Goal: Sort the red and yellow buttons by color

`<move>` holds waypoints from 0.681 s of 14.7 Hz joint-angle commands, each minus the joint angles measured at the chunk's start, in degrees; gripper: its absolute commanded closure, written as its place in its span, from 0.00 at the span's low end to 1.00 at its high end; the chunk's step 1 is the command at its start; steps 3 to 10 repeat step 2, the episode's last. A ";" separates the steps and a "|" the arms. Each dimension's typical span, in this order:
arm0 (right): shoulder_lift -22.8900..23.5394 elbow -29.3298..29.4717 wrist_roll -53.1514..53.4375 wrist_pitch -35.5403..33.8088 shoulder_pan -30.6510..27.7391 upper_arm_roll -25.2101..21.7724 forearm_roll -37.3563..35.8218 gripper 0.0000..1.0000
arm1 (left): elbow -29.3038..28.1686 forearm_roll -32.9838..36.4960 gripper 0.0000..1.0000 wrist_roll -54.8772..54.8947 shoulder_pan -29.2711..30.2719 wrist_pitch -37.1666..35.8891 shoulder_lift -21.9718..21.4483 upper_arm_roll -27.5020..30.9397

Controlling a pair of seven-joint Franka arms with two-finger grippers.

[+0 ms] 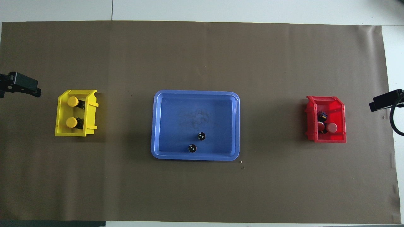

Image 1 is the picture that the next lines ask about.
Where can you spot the red plastic bin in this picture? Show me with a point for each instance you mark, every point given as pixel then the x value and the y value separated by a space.
pixel 337 107

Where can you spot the red push button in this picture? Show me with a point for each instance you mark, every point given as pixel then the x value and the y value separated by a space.
pixel 331 127
pixel 321 126

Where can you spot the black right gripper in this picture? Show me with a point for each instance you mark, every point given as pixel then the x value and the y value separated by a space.
pixel 401 97

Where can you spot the yellow push button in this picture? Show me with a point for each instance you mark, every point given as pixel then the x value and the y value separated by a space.
pixel 71 122
pixel 72 101

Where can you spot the black cylindrical capacitor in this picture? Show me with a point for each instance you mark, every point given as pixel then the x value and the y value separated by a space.
pixel 192 148
pixel 201 136

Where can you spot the brown paper table mat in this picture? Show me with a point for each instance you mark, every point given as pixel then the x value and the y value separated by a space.
pixel 202 47

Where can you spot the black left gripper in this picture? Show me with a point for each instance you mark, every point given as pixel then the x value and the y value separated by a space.
pixel 3 83

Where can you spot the blue plastic tray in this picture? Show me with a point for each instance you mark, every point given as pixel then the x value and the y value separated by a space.
pixel 176 126

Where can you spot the yellow plastic bin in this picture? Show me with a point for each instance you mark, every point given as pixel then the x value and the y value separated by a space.
pixel 63 130

